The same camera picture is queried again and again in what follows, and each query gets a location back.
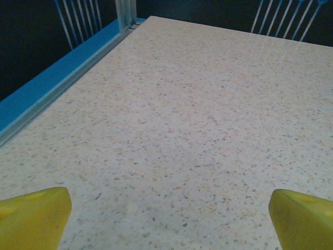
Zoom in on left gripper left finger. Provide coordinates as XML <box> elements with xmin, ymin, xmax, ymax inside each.
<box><xmin>0</xmin><ymin>186</ymin><xmax>73</xmax><ymax>250</ymax></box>

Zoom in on blue edged aluminium side rail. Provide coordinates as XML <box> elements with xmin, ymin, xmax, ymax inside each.
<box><xmin>0</xmin><ymin>17</ymin><xmax>137</xmax><ymax>148</ymax></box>

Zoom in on aluminium corner post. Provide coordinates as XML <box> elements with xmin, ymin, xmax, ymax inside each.
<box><xmin>115</xmin><ymin>0</ymin><xmax>137</xmax><ymax>30</ymax></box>

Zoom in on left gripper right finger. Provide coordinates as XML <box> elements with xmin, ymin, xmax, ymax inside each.
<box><xmin>268</xmin><ymin>189</ymin><xmax>333</xmax><ymax>250</ymax></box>

